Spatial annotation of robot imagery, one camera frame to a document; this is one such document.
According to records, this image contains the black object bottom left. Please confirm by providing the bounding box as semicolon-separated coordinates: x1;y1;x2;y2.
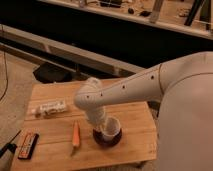
0;129;22;159

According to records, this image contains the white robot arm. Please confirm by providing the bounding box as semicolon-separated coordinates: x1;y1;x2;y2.
74;51;213;171

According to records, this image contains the black bag on floor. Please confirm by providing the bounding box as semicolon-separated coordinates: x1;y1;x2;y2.
33;62;72;83

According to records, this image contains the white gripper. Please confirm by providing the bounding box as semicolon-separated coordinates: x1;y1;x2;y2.
85;108;109;133

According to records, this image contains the black orange candy bar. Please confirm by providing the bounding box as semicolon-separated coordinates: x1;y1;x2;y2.
18;133;39;160

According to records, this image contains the dark brown ceramic bowl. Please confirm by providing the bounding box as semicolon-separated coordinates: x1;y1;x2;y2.
92;130;122;148

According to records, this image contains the black cable on floor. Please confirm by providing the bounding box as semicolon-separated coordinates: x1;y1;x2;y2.
0;24;9;102

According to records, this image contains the orange carrot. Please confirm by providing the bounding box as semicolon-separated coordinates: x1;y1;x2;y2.
71;121;80;156

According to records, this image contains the white ceramic cup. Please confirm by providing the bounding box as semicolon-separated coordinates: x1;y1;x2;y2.
101;116;121;140

